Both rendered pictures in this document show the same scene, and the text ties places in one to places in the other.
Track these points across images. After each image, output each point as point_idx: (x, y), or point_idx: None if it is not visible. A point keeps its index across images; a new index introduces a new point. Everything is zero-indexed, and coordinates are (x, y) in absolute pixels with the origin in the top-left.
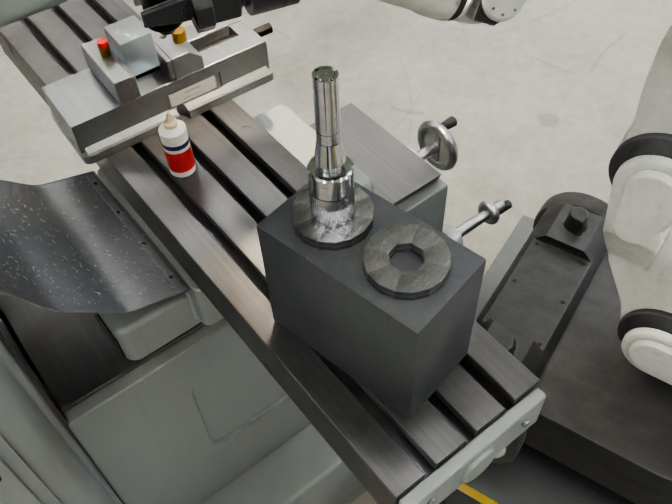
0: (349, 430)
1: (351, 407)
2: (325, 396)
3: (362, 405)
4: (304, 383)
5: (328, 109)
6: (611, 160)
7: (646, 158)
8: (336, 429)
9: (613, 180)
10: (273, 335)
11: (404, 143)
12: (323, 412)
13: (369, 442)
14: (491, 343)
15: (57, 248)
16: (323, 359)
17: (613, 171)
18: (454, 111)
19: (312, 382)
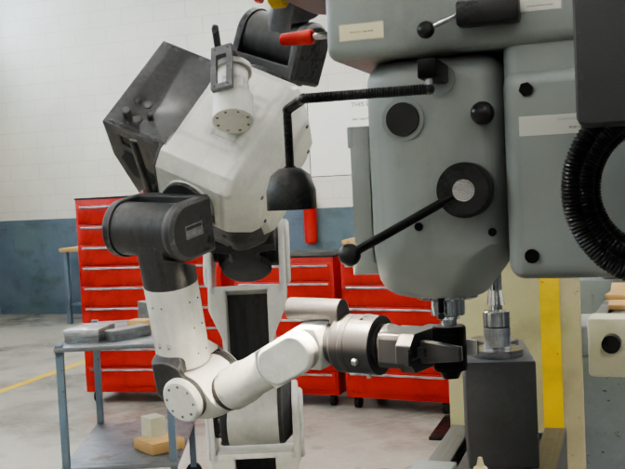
0: (557, 440)
1: (546, 443)
2: (552, 448)
3: (539, 442)
4: (557, 452)
5: None
6: (283, 414)
7: (295, 385)
8: (563, 444)
9: (297, 415)
10: (548, 465)
11: None
12: (562, 447)
13: (554, 436)
14: (449, 434)
15: None
16: (530, 468)
17: (287, 418)
18: None
19: (552, 451)
